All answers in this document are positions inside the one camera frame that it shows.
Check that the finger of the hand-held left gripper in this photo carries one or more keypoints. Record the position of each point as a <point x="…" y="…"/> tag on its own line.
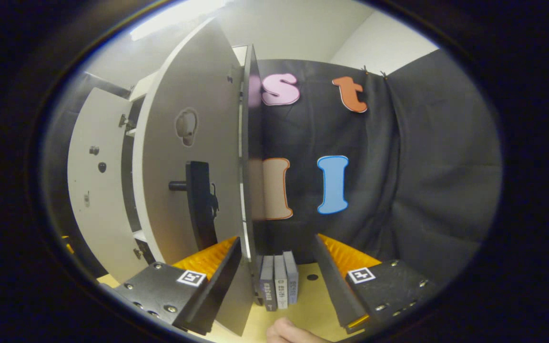
<point x="68" y="244"/>

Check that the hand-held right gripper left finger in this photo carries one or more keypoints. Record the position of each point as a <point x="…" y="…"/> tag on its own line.
<point x="219" y="286"/>

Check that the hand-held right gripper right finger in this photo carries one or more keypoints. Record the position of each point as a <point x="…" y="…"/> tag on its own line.
<point x="334" y="281"/>

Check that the light grey book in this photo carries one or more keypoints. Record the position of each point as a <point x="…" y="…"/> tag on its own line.
<point x="280" y="283"/>

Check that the white cabinet door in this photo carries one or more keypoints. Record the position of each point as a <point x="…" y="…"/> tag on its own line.
<point x="98" y="214"/>
<point x="165" y="157"/>

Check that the dark grey book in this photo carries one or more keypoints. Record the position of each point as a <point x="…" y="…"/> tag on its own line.
<point x="267" y="286"/>

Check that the blue grey book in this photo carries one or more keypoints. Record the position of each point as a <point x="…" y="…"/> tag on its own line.
<point x="291" y="278"/>

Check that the white shoe cabinet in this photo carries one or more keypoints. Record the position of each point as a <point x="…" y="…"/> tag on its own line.
<point x="128" y="181"/>

